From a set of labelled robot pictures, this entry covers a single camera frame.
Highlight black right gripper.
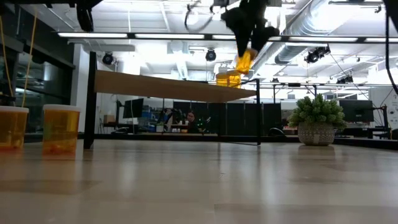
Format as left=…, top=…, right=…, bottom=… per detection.
left=222, top=0, right=280, bottom=58

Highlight orange medicine bottle white cap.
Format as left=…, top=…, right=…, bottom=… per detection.
left=42, top=104, right=81, bottom=157
left=234, top=48, right=259, bottom=75
left=215, top=70, right=243, bottom=89
left=0, top=105, right=30, bottom=152

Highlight black ceiling spotlight cluster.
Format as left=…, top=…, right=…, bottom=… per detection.
left=303, top=45, right=331, bottom=65

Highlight black partition panels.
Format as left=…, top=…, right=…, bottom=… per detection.
left=172, top=101, right=283, bottom=137

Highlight wooden ramp board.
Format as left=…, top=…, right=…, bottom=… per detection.
left=82, top=51, right=262, bottom=151

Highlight black office chair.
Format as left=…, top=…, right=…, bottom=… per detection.
left=267, top=126, right=286, bottom=137

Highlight green potted plant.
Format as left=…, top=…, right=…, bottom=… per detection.
left=287, top=94, right=348, bottom=147

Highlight person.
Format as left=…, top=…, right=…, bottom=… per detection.
left=185, top=111, right=200, bottom=134

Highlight blue storage bins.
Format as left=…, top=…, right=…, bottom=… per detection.
left=138, top=110, right=169, bottom=133

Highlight wide black computer monitor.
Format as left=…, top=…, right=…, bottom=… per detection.
left=338, top=99, right=374, bottom=123

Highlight white board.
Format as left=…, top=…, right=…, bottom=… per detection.
left=368, top=86, right=398, bottom=131

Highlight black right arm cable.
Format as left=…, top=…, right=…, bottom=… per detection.
left=184, top=0, right=216, bottom=34

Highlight yellow cable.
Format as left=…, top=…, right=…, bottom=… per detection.
left=21, top=11, right=38, bottom=108
left=0, top=17, right=15, bottom=98

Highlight thin black cable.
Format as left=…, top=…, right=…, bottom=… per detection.
left=384, top=12, right=398, bottom=96

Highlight black metal table frame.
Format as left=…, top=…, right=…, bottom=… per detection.
left=24, top=132, right=398, bottom=151

